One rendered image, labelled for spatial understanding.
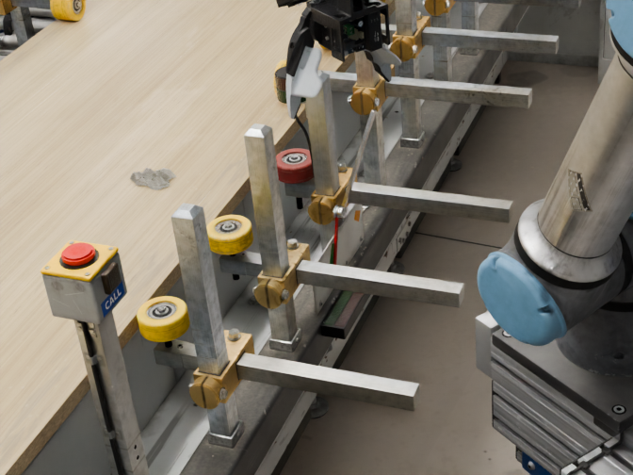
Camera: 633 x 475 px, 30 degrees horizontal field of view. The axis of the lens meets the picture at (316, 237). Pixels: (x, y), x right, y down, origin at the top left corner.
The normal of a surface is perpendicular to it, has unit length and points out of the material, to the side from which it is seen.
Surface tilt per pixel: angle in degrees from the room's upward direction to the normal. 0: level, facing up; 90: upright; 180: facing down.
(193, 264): 90
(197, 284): 90
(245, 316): 0
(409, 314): 0
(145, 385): 90
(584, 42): 90
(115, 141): 0
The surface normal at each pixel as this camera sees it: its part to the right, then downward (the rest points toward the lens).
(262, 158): -0.36, 0.54
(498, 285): -0.77, 0.49
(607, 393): -0.09, -0.83
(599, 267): 0.45, 0.08
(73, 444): 0.93, 0.13
